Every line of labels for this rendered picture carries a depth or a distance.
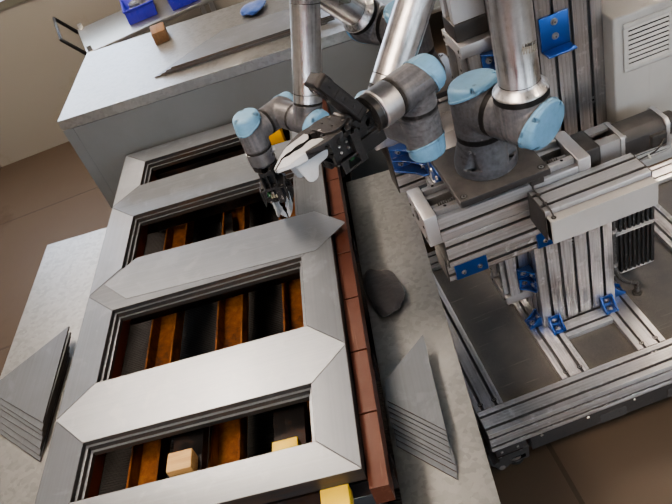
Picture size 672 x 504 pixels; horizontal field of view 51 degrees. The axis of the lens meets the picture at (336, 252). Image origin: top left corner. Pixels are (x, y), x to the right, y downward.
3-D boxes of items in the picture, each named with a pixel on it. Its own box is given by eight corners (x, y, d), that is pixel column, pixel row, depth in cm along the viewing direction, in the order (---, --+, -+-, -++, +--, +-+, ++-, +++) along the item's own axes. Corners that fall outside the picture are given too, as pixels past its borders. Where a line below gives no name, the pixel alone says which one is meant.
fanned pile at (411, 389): (404, 492, 153) (400, 483, 150) (379, 356, 183) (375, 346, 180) (460, 479, 151) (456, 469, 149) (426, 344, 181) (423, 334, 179)
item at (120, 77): (62, 131, 263) (57, 122, 260) (91, 61, 309) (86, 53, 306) (402, 23, 248) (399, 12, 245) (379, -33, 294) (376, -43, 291)
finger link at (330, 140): (313, 161, 115) (353, 133, 118) (310, 153, 114) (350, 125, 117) (298, 156, 118) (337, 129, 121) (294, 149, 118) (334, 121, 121)
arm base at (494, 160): (502, 135, 177) (497, 101, 171) (529, 165, 165) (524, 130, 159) (446, 157, 177) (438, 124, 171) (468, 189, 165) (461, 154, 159)
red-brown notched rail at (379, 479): (376, 504, 143) (369, 489, 139) (320, 114, 267) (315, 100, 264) (395, 499, 143) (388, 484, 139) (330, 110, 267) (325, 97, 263)
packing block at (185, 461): (172, 482, 160) (165, 472, 158) (174, 462, 164) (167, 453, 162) (197, 475, 160) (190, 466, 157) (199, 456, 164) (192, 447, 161)
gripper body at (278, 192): (265, 209, 200) (250, 175, 192) (265, 192, 206) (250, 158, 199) (291, 202, 199) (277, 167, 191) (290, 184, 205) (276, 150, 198)
